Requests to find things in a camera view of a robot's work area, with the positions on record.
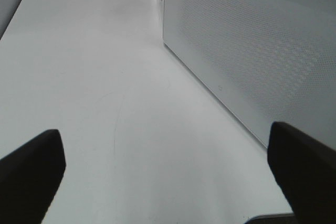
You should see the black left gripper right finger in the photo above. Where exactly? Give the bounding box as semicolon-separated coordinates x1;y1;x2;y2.
267;122;335;223

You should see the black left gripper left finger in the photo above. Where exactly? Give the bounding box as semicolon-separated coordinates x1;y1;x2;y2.
1;129;66;223

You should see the white microwave door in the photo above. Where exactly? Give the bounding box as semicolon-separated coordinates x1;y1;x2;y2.
163;0;335;148

